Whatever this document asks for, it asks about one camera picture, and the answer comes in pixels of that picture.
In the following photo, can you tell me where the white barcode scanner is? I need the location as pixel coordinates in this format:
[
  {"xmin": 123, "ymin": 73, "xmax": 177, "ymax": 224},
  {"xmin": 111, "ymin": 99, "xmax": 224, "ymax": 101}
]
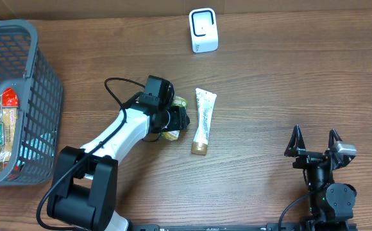
[{"xmin": 189, "ymin": 8, "xmax": 219, "ymax": 53}]

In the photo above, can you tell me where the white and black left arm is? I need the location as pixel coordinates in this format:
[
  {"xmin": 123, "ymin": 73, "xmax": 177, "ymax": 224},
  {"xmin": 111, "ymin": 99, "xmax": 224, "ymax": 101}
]
[{"xmin": 47, "ymin": 92, "xmax": 190, "ymax": 231}]

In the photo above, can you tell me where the white tube with gold cap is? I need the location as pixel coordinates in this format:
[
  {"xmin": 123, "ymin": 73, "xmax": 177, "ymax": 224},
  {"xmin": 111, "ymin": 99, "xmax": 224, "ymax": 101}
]
[{"xmin": 191, "ymin": 88, "xmax": 217, "ymax": 155}]

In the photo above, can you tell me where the green snack packet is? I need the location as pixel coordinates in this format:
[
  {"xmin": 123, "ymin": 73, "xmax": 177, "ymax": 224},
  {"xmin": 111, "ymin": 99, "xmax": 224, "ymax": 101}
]
[{"xmin": 162, "ymin": 96, "xmax": 188, "ymax": 141}]

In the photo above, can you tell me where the grey plastic shopping basket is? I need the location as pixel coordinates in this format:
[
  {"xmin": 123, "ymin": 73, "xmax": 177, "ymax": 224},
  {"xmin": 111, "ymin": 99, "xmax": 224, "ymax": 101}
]
[{"xmin": 0, "ymin": 20, "xmax": 63, "ymax": 186}]

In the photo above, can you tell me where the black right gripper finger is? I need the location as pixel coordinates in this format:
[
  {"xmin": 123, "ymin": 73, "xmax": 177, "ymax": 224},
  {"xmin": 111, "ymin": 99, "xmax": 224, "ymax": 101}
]
[
  {"xmin": 284, "ymin": 124, "xmax": 306, "ymax": 157},
  {"xmin": 328, "ymin": 128, "xmax": 342, "ymax": 151}
]

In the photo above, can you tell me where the orange spaghetti packet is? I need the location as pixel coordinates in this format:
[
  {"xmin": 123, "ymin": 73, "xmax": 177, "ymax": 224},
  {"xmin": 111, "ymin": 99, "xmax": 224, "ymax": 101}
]
[{"xmin": 0, "ymin": 88, "xmax": 19, "ymax": 172}]

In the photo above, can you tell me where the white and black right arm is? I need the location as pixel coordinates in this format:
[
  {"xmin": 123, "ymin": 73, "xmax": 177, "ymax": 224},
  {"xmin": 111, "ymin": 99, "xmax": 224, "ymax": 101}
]
[{"xmin": 278, "ymin": 124, "xmax": 357, "ymax": 230}]

